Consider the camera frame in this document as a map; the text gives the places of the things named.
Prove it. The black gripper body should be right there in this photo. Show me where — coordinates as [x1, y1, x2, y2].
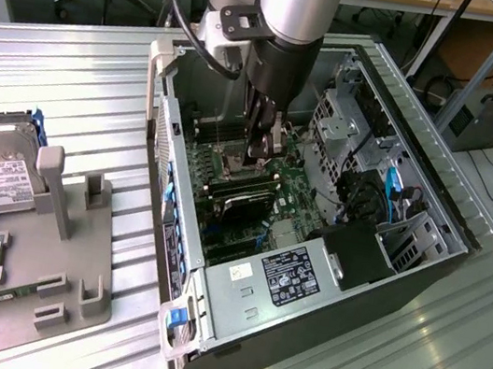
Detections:
[239, 25, 324, 115]

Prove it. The graphics card with black fan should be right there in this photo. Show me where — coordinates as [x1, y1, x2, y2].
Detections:
[214, 183, 277, 231]

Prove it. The black RAM slot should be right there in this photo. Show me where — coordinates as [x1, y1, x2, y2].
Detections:
[191, 106, 246, 131]
[192, 110, 245, 135]
[193, 120, 246, 143]
[193, 115, 246, 138]
[202, 163, 278, 198]
[203, 166, 279, 202]
[204, 170, 281, 206]

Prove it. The silver socket cover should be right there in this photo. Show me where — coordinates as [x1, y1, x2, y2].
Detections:
[277, 121, 299, 158]

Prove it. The thin metal locking lever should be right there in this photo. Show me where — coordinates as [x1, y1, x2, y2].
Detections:
[208, 106, 232, 152]

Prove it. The CPU socket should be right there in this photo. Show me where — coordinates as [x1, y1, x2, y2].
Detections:
[215, 142, 253, 180]

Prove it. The installed green RAM stick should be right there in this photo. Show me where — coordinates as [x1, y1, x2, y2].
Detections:
[211, 174, 276, 211]

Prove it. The green motherboard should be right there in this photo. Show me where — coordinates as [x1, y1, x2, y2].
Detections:
[162, 98, 347, 286]

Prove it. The silver perforated drive cage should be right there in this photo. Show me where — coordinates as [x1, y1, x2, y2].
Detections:
[295, 84, 373, 212]

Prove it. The silver chipset heatsink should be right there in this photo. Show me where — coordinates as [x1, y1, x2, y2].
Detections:
[267, 220, 304, 251]

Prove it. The black expansion slot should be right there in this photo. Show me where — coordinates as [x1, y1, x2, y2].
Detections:
[204, 227, 261, 257]
[207, 238, 265, 268]

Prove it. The silver power supply with label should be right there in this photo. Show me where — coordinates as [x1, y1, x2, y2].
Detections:
[192, 227, 350, 359]

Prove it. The silver disk bay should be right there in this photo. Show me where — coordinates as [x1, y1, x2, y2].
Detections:
[367, 204, 451, 280]

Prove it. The blue case latch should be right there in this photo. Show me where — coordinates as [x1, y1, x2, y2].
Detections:
[163, 305, 187, 329]

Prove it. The open black PC case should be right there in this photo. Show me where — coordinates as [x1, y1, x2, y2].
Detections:
[95, 9, 493, 369]

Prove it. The grey computer tower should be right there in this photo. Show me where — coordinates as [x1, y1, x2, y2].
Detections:
[430, 79, 493, 160]

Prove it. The grey parts rack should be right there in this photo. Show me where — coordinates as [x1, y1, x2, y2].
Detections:
[0, 135, 139, 369]

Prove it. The loose green RAM stick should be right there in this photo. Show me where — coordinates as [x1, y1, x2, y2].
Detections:
[0, 277, 41, 317]

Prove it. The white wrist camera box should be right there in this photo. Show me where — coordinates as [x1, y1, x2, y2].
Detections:
[193, 0, 276, 84]

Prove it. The black wire bundle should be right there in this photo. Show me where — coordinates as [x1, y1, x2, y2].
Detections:
[331, 166, 396, 231]

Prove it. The thin grey hanging cable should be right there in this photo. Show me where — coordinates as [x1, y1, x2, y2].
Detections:
[156, 0, 180, 30]

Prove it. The blue flat wire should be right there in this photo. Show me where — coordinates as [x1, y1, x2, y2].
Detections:
[376, 164, 407, 228]

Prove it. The black plastic duct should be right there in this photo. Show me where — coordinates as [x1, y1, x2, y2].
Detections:
[298, 213, 400, 300]

